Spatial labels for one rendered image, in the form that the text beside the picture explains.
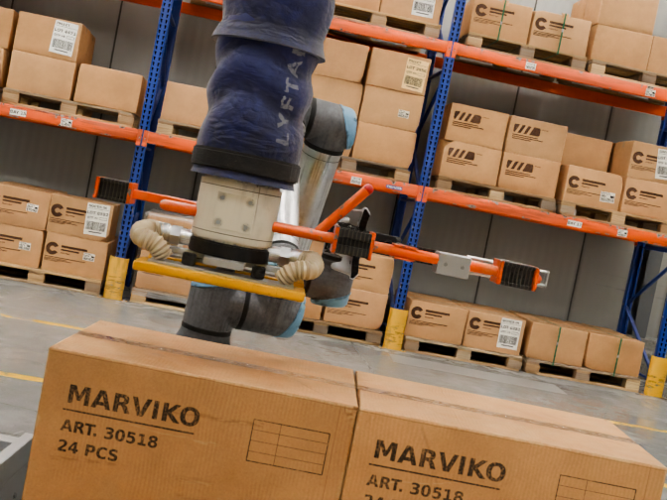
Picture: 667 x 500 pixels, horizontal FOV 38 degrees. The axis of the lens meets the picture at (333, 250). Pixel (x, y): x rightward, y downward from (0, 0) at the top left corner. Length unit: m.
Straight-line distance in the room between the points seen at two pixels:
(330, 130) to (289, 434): 1.07
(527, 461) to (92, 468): 0.83
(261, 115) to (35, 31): 7.61
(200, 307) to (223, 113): 1.02
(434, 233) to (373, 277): 1.60
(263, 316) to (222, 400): 1.02
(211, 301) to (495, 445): 1.20
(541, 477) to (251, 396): 0.57
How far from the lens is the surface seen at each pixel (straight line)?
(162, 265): 1.89
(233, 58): 1.94
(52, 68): 9.39
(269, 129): 1.92
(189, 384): 1.86
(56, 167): 10.65
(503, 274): 2.04
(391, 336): 9.30
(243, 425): 1.87
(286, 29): 1.93
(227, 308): 2.83
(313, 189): 2.72
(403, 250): 2.00
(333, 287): 2.29
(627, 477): 1.96
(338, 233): 1.97
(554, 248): 11.11
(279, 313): 2.86
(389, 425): 1.86
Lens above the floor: 1.32
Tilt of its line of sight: 3 degrees down
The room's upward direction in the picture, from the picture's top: 11 degrees clockwise
